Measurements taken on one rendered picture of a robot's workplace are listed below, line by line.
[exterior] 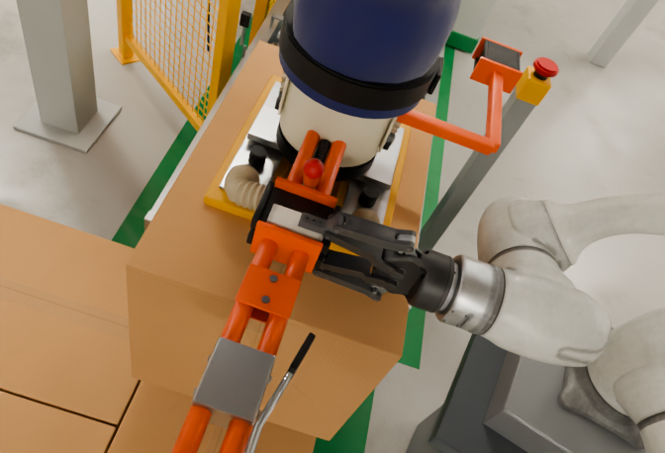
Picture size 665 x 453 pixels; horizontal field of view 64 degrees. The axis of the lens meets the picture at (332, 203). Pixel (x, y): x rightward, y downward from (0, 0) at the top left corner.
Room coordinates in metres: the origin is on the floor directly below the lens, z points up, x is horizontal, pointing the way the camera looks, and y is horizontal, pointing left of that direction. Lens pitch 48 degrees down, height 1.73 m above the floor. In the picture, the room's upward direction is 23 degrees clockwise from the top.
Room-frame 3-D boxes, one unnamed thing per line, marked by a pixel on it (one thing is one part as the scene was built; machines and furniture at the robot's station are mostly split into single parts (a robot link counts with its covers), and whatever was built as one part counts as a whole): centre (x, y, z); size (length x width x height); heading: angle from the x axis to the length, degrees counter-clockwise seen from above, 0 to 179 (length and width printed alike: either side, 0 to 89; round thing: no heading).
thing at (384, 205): (0.67, -0.05, 1.09); 0.34 x 0.10 x 0.05; 4
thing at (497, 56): (0.98, -0.19, 1.19); 0.09 x 0.08 x 0.05; 94
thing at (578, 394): (0.64, -0.65, 0.86); 0.22 x 0.18 x 0.06; 173
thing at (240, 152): (0.66, 0.14, 1.09); 0.34 x 0.10 x 0.05; 4
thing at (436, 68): (0.67, 0.05, 1.31); 0.23 x 0.23 x 0.04
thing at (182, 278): (0.65, 0.05, 0.87); 0.60 x 0.40 x 0.40; 5
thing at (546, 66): (1.37, -0.39, 1.02); 0.07 x 0.07 x 0.04
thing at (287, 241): (0.42, 0.03, 1.20); 0.10 x 0.08 x 0.06; 94
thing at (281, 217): (0.40, 0.03, 1.22); 0.07 x 0.03 x 0.01; 95
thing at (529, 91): (1.37, -0.39, 0.50); 0.07 x 0.07 x 1.00; 5
